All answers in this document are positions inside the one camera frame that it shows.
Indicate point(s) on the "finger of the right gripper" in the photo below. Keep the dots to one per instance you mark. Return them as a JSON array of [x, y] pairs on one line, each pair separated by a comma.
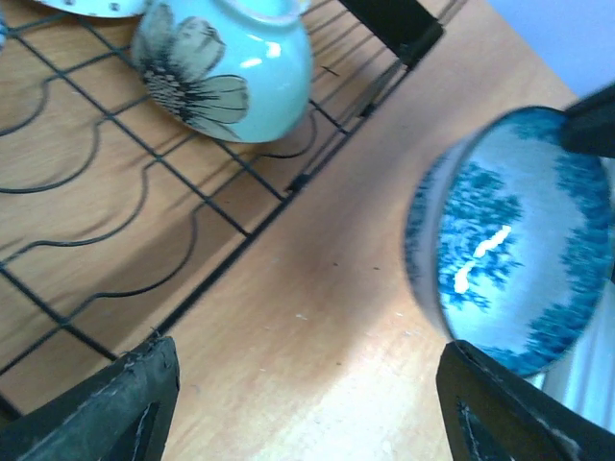
[[588, 126]]

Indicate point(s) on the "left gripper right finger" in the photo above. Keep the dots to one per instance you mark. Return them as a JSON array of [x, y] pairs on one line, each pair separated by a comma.
[[491, 414]]

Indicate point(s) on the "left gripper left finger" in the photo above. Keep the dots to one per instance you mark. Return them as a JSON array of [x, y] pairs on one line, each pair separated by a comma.
[[123, 412]]

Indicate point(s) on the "blue floral bowl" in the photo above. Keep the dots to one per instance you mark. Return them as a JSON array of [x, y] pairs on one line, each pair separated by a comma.
[[508, 240]]

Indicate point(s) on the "black wire dish rack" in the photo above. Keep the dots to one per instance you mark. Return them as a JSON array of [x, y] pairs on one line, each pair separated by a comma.
[[116, 218]]

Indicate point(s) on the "pale green bowl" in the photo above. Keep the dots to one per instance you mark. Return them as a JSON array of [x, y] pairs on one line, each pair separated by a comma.
[[237, 71]]

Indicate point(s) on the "white bowl black diamonds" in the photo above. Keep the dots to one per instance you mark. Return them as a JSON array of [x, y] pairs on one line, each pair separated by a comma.
[[99, 8]]

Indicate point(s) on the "aluminium rail frame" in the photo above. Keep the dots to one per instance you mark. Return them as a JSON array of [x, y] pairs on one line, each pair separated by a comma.
[[584, 380]]

